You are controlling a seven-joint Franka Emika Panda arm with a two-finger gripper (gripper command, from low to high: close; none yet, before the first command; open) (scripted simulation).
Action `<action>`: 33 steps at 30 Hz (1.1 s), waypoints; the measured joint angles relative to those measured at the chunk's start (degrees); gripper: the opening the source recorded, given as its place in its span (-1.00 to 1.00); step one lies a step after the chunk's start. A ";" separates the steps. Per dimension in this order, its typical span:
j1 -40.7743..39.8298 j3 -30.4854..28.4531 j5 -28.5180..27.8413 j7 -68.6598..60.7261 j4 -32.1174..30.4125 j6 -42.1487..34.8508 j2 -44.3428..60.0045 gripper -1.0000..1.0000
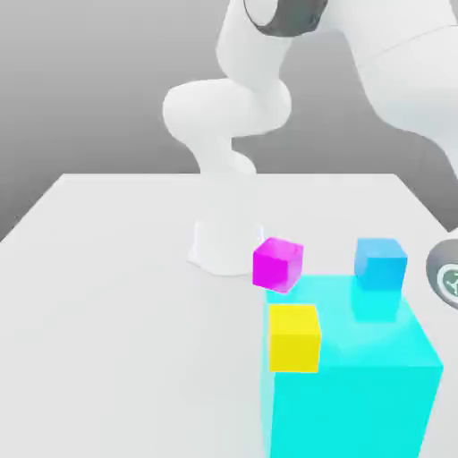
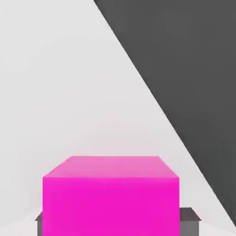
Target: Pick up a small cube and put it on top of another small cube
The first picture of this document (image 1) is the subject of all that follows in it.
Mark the small magenta cube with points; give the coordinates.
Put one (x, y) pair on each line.
(273, 266)

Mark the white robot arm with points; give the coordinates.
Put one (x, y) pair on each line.
(229, 107)

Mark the small blue cube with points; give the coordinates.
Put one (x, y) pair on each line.
(381, 266)

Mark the large cyan box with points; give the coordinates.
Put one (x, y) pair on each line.
(357, 404)

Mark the small yellow cube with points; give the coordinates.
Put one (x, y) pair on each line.
(293, 340)

